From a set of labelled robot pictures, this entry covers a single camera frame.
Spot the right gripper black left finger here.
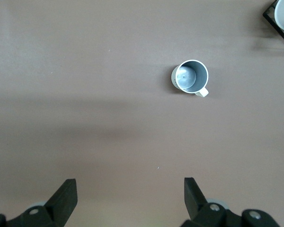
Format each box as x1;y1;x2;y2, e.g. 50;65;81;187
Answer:
0;179;78;227

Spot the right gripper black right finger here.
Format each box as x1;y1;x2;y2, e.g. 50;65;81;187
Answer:
179;177;281;227

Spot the white mug with grey inside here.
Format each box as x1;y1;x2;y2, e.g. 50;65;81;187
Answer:
171;59;210;99

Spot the black wire rack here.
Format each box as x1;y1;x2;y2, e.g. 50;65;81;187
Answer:
262;0;284;50

